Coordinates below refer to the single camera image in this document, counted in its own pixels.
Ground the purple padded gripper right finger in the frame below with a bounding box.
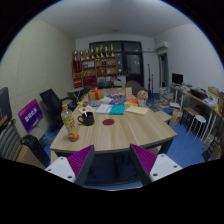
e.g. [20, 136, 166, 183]
[130, 144, 182, 186]

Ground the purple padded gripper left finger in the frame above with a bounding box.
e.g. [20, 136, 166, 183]
[46, 145, 95, 186]

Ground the black mug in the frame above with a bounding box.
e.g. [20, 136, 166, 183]
[78, 112, 95, 126]

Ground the orange drink plastic bottle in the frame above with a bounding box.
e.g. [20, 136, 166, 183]
[61, 104, 79, 142]

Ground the round red coaster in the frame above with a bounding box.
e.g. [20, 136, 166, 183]
[102, 119, 115, 126]

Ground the wooden conference table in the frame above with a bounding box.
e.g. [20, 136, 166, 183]
[49, 87, 178, 159]

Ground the white paper sheet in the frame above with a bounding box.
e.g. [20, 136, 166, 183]
[96, 104, 112, 114]

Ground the teal notebook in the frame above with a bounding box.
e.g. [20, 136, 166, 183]
[110, 105, 125, 115]

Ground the black office chair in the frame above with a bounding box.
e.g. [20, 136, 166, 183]
[40, 89, 77, 128]

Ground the white round stool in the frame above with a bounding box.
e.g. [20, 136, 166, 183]
[187, 115, 207, 141]

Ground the purple sign board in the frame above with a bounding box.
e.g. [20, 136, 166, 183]
[18, 99, 43, 132]

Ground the striped grey chair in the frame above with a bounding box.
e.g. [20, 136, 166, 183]
[0, 119, 22, 161]

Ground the potted flower bouquet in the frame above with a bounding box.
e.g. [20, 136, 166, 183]
[137, 90, 148, 107]

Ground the side desk with clutter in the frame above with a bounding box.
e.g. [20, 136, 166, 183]
[170, 85, 224, 161]

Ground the yellow gift box red ribbon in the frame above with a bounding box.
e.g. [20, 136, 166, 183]
[88, 88, 104, 101]

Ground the computer monitor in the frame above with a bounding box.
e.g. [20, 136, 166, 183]
[172, 73, 183, 85]

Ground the wooden trophy shelf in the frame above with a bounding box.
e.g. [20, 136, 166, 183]
[72, 45, 117, 87]

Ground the wall air conditioner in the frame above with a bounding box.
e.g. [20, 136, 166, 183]
[155, 41, 168, 52]

